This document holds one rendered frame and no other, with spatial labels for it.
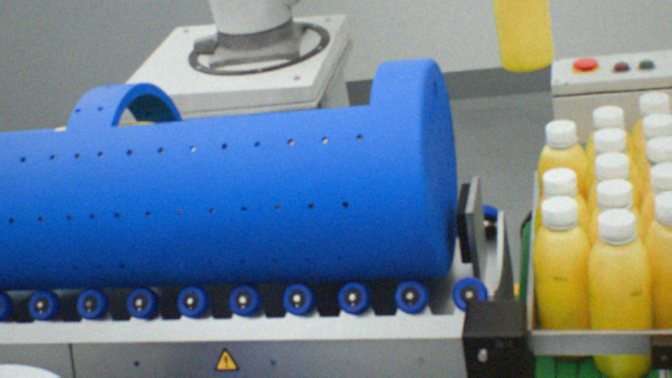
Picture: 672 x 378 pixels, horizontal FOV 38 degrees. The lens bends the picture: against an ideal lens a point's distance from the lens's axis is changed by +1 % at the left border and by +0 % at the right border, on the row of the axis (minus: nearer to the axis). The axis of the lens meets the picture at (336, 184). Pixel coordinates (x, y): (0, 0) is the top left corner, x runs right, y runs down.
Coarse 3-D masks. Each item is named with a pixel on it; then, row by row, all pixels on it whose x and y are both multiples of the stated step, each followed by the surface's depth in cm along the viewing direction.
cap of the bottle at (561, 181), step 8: (544, 176) 118; (552, 176) 118; (560, 176) 117; (568, 176) 117; (576, 176) 117; (544, 184) 118; (552, 184) 116; (560, 184) 116; (568, 184) 116; (576, 184) 117; (552, 192) 117; (560, 192) 117; (568, 192) 117
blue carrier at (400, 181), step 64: (384, 64) 123; (128, 128) 124; (192, 128) 121; (256, 128) 119; (320, 128) 117; (384, 128) 114; (448, 128) 133; (0, 192) 127; (64, 192) 124; (128, 192) 122; (192, 192) 120; (256, 192) 118; (320, 192) 116; (384, 192) 114; (448, 192) 130; (0, 256) 130; (64, 256) 128; (128, 256) 126; (192, 256) 124; (256, 256) 122; (320, 256) 120; (384, 256) 118; (448, 256) 127
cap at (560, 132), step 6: (546, 126) 131; (552, 126) 130; (558, 126) 130; (564, 126) 130; (570, 126) 129; (546, 132) 130; (552, 132) 129; (558, 132) 128; (564, 132) 128; (570, 132) 129; (576, 132) 130; (552, 138) 129; (558, 138) 129; (564, 138) 129; (570, 138) 129
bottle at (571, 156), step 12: (552, 144) 130; (564, 144) 129; (576, 144) 131; (540, 156) 133; (552, 156) 130; (564, 156) 129; (576, 156) 129; (540, 168) 132; (552, 168) 130; (564, 168) 129; (576, 168) 129; (540, 180) 133; (540, 192) 134
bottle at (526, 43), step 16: (496, 0) 123; (512, 0) 122; (528, 0) 121; (544, 0) 122; (496, 16) 125; (512, 16) 122; (528, 16) 122; (544, 16) 123; (512, 32) 123; (528, 32) 123; (544, 32) 124; (512, 48) 124; (528, 48) 124; (544, 48) 124; (512, 64) 126; (528, 64) 125; (544, 64) 125
